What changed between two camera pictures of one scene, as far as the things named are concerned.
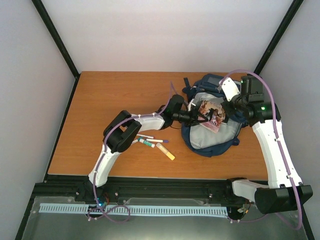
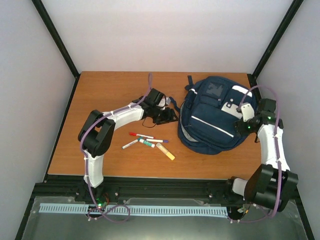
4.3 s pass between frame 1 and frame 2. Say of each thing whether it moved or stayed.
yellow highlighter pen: stayed
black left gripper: moved
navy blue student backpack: stayed
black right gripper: moved
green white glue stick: stayed
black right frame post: stayed
